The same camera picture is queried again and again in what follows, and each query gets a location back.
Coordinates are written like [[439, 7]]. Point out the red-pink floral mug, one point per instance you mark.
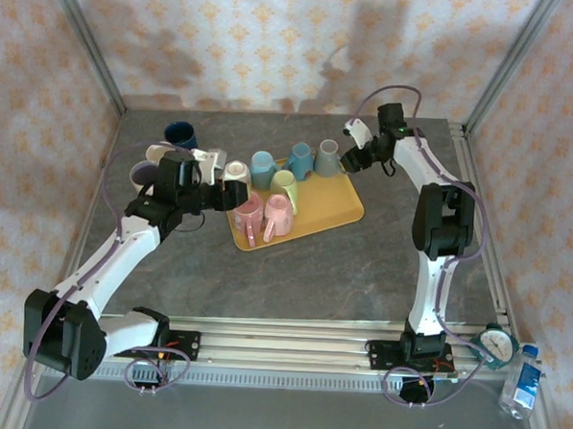
[[248, 215]]

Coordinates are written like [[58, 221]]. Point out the white mug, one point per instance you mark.
[[236, 171]]

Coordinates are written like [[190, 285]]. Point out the pale grey mug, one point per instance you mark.
[[327, 159]]

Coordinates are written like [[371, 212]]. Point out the light pink cream mug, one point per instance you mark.
[[154, 154]]

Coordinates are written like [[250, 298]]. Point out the light blue mug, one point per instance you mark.
[[263, 172]]

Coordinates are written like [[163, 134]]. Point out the lavender purple mug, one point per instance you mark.
[[142, 175]]

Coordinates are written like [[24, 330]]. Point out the navy blue mug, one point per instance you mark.
[[180, 133]]

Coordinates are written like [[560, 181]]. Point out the yellow plastic tray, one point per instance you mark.
[[325, 202]]

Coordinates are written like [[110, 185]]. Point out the yellow-green mug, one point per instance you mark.
[[283, 183]]

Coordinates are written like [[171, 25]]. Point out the blue mug with red print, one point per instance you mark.
[[300, 158]]

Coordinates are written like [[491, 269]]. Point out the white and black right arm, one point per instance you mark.
[[429, 294]]

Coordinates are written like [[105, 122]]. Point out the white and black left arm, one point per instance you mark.
[[121, 244]]

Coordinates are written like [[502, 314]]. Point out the green round dial clock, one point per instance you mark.
[[498, 345]]

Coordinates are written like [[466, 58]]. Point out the small green circuit board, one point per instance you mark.
[[446, 377]]

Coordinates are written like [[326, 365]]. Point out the clear plastic water bottle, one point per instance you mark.
[[522, 385]]

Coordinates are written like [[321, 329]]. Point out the aluminium side rail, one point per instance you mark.
[[86, 223], [466, 156]]

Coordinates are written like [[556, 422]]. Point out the aluminium upright frame post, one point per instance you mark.
[[82, 31], [510, 63]]

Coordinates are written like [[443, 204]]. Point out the aluminium mounting rail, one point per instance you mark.
[[279, 344]]

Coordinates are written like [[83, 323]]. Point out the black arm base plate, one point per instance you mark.
[[188, 341], [380, 354]]

